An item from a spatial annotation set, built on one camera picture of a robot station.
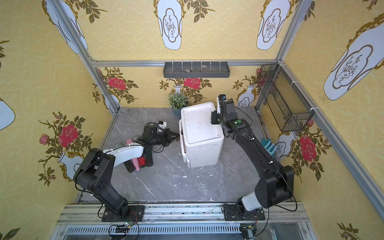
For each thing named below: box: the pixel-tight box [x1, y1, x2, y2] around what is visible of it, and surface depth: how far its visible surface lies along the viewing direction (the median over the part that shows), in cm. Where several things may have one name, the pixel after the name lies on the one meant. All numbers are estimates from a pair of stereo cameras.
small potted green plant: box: [168, 92, 190, 118], surface depth 105 cm
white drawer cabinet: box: [179, 102, 225, 168], surface depth 81 cm
